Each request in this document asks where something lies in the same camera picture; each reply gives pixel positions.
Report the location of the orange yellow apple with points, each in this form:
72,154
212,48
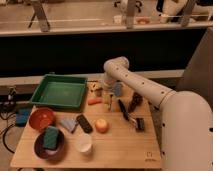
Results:
101,125

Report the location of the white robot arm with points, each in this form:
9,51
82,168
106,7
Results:
187,142

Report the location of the green sponge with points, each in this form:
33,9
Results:
50,138

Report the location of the dark purple plate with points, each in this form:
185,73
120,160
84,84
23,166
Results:
48,154

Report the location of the black brush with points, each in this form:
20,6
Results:
138,123

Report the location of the white paper cup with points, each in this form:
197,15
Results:
83,144

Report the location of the yellow toy object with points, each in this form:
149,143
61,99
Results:
96,89

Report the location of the black remote control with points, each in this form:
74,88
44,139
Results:
85,125

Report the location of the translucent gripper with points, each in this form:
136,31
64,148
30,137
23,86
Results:
107,96

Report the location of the dark red grape bunch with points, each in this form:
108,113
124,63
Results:
137,100

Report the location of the green plastic tray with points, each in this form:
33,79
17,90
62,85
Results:
60,91

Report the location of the blue box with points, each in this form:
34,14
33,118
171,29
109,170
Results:
22,116

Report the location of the red bowl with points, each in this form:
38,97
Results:
41,118

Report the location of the grey folded cloth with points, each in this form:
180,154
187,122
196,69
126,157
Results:
69,124

